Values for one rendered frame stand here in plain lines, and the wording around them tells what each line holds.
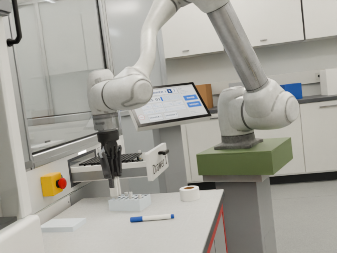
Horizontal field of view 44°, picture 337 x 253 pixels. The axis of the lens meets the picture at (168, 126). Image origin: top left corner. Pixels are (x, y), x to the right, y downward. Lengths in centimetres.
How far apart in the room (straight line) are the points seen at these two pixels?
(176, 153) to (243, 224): 95
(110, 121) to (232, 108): 65
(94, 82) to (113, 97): 13
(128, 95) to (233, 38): 56
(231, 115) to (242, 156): 20
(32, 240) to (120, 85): 55
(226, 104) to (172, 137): 91
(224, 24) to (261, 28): 337
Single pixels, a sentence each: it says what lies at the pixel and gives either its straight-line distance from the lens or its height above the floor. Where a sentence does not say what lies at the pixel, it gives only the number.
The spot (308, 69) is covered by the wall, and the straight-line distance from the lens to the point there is 540.
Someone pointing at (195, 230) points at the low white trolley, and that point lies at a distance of 120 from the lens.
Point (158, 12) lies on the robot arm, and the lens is 165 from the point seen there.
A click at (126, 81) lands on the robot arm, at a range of 130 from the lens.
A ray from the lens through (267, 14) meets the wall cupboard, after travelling 504.
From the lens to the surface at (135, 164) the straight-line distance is 164.
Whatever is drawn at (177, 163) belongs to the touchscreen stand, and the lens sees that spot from 278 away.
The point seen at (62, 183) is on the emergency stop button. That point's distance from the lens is 152.
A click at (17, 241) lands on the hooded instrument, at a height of 88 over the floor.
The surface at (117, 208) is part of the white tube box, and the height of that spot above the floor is 77.
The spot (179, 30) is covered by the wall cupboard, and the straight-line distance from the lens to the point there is 506.
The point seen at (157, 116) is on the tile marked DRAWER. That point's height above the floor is 101.
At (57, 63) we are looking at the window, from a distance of 178.
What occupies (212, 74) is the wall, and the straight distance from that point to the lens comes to 534.
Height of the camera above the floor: 115
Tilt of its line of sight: 5 degrees down
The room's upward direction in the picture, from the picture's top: 7 degrees counter-clockwise
